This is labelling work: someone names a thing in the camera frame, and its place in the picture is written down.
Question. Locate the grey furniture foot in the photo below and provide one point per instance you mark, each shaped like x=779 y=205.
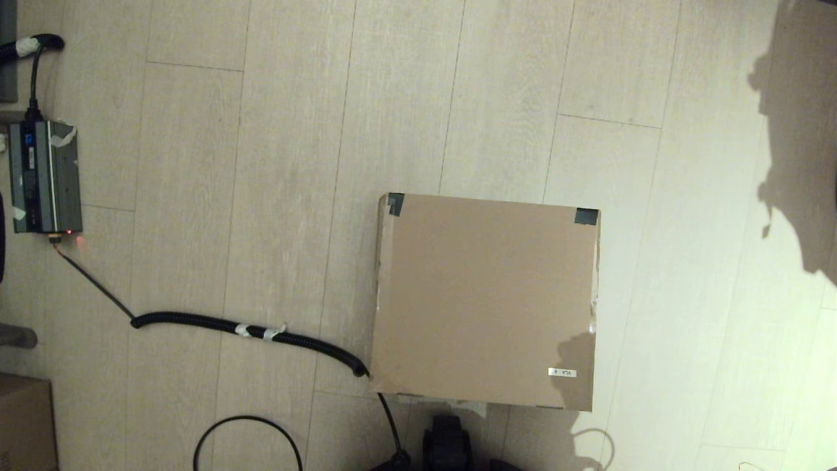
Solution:
x=16 y=335

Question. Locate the grey power supply unit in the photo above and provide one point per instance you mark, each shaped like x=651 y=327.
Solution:
x=46 y=176

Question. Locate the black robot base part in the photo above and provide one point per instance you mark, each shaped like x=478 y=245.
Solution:
x=446 y=445

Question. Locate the dark grey furniture edge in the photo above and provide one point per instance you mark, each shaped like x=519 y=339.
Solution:
x=6 y=52

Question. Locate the brown cardboard shoe box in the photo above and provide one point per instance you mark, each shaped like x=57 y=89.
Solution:
x=484 y=294

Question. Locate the small brown cardboard carton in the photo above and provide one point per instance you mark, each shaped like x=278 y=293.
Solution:
x=23 y=425

